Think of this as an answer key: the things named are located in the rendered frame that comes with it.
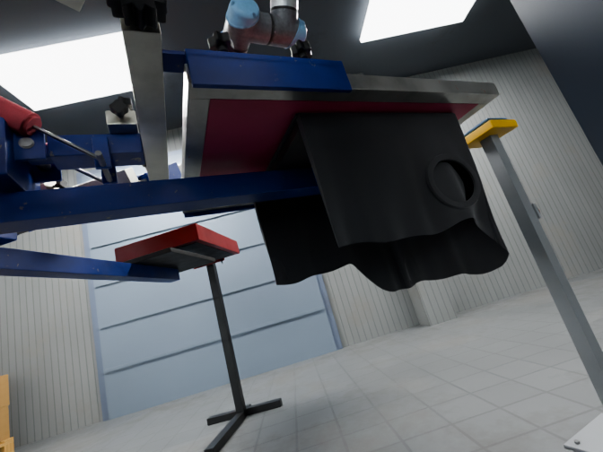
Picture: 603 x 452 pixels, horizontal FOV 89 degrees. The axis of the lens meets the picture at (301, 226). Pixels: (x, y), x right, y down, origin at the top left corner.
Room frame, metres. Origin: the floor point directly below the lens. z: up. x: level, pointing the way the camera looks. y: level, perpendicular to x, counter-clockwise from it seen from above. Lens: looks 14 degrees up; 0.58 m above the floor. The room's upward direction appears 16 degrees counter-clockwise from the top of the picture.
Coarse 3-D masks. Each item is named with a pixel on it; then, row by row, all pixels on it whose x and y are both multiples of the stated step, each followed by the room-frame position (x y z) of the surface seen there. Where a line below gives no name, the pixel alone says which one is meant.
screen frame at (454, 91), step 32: (192, 96) 0.44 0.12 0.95; (224, 96) 0.46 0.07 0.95; (256, 96) 0.49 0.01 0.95; (288, 96) 0.51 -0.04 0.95; (320, 96) 0.54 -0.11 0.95; (352, 96) 0.57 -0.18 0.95; (384, 96) 0.60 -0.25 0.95; (416, 96) 0.64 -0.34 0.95; (448, 96) 0.68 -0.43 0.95; (480, 96) 0.73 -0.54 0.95; (192, 128) 0.53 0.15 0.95; (192, 160) 0.64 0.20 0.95
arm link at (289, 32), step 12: (276, 0) 0.65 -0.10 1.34; (288, 0) 0.65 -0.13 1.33; (276, 12) 0.66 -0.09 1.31; (288, 12) 0.66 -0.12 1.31; (276, 24) 0.66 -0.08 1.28; (288, 24) 0.68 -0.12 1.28; (300, 24) 0.69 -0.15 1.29; (276, 36) 0.68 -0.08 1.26; (288, 36) 0.69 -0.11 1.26; (300, 36) 0.71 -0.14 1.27
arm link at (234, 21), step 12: (240, 0) 0.60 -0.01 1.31; (252, 0) 0.61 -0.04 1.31; (228, 12) 0.61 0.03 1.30; (240, 12) 0.59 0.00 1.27; (252, 12) 0.61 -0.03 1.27; (264, 12) 0.65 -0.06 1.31; (228, 24) 0.63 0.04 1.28; (240, 24) 0.62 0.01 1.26; (252, 24) 0.63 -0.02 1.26; (264, 24) 0.65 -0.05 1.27; (240, 36) 0.65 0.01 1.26; (252, 36) 0.66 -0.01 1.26; (264, 36) 0.67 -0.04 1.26; (240, 48) 0.69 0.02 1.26
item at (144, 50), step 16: (128, 32) 0.34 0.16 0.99; (144, 32) 0.34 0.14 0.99; (160, 32) 0.35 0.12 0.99; (128, 48) 0.36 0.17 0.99; (144, 48) 0.37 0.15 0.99; (160, 48) 0.38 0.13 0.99; (128, 64) 0.39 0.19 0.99; (144, 64) 0.39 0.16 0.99; (160, 64) 0.40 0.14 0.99; (144, 80) 0.42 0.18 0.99; (160, 80) 0.43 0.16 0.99; (144, 96) 0.46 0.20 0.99; (160, 96) 0.47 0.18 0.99; (144, 112) 0.50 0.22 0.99; (160, 112) 0.51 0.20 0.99; (144, 128) 0.54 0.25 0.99; (160, 128) 0.55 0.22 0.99; (144, 144) 0.59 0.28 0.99; (160, 144) 0.60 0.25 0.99; (160, 160) 0.66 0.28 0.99; (160, 176) 0.74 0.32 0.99
